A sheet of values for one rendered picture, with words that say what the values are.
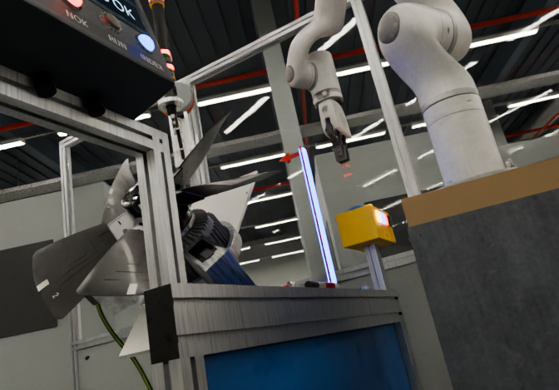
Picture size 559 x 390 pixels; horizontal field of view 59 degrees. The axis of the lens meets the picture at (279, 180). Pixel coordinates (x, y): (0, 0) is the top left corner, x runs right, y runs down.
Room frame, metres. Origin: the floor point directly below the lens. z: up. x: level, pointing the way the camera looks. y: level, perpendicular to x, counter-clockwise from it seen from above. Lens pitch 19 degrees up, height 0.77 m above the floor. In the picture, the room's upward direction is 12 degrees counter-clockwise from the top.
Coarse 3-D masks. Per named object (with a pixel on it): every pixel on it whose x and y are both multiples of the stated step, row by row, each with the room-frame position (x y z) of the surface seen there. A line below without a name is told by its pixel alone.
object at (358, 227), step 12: (336, 216) 1.26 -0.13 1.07; (348, 216) 1.25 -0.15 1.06; (360, 216) 1.23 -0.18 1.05; (372, 216) 1.22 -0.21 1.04; (348, 228) 1.25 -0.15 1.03; (360, 228) 1.24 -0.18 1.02; (372, 228) 1.23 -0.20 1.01; (384, 228) 1.29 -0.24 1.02; (348, 240) 1.26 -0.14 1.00; (360, 240) 1.24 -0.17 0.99; (372, 240) 1.24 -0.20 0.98; (384, 240) 1.28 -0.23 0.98
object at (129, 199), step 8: (136, 184) 1.23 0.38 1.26; (128, 192) 1.22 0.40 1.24; (136, 192) 1.21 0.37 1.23; (128, 200) 1.21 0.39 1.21; (136, 200) 1.16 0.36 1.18; (128, 208) 1.17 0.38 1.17; (136, 208) 1.17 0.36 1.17; (184, 208) 1.26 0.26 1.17; (136, 216) 1.19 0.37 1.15; (184, 216) 1.23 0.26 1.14; (184, 224) 1.23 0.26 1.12
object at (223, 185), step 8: (248, 176) 1.05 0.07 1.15; (256, 176) 1.04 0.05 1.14; (264, 176) 1.16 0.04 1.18; (208, 184) 1.06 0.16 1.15; (216, 184) 1.04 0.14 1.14; (224, 184) 1.02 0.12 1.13; (232, 184) 1.00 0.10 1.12; (240, 184) 1.18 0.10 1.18; (248, 184) 1.20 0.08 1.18; (192, 192) 1.18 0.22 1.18; (200, 192) 1.19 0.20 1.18; (208, 192) 1.20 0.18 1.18; (216, 192) 1.21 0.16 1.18
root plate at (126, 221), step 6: (120, 216) 1.23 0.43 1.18; (126, 216) 1.24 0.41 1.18; (114, 222) 1.24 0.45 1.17; (126, 222) 1.24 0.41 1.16; (132, 222) 1.24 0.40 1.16; (114, 228) 1.24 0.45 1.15; (120, 228) 1.24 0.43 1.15; (126, 228) 1.24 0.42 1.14; (114, 234) 1.24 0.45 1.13; (120, 234) 1.24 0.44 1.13
